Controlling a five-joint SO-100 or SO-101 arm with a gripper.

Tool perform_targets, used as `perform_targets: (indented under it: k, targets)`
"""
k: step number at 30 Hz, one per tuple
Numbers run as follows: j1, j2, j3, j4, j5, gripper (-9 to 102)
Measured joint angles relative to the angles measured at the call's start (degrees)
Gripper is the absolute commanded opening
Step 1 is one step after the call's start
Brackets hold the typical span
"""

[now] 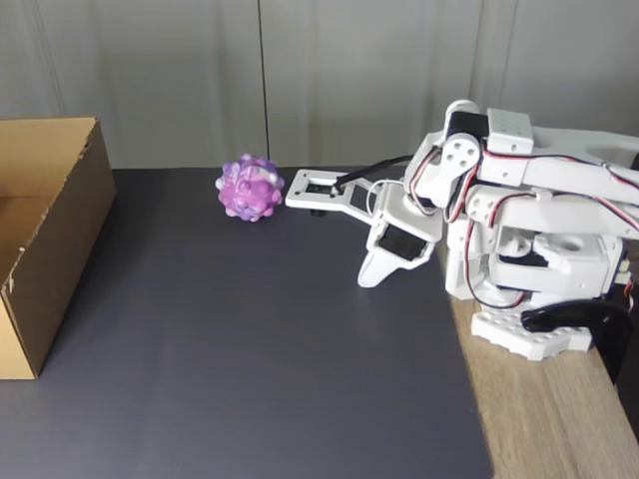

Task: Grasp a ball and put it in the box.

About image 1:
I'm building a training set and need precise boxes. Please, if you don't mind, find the pink purple bumpy ball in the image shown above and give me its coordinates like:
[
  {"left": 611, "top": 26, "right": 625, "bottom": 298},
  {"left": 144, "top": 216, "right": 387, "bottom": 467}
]
[{"left": 215, "top": 153, "right": 287, "bottom": 224}]

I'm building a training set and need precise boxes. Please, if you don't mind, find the dark grey table mat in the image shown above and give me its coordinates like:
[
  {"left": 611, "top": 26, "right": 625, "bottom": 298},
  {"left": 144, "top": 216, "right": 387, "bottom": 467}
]
[{"left": 0, "top": 167, "right": 495, "bottom": 479}]

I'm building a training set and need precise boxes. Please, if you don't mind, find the brown cardboard box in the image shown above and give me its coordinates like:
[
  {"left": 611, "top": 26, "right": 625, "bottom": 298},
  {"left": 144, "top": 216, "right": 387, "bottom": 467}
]
[{"left": 0, "top": 117, "right": 118, "bottom": 380}]

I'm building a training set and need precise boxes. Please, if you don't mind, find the black camera cable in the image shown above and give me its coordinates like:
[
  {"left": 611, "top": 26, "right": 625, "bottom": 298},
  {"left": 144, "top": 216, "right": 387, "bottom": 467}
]
[{"left": 331, "top": 155, "right": 413, "bottom": 197}]

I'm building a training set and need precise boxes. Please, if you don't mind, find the white gripper camera mount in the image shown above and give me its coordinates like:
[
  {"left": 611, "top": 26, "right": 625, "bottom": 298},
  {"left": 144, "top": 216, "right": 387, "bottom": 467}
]
[{"left": 283, "top": 168, "right": 388, "bottom": 227}]

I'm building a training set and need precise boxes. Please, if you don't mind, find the black table clamp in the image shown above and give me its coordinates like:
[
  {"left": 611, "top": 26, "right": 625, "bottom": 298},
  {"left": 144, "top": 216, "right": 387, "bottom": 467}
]
[{"left": 520, "top": 298, "right": 635, "bottom": 388}]

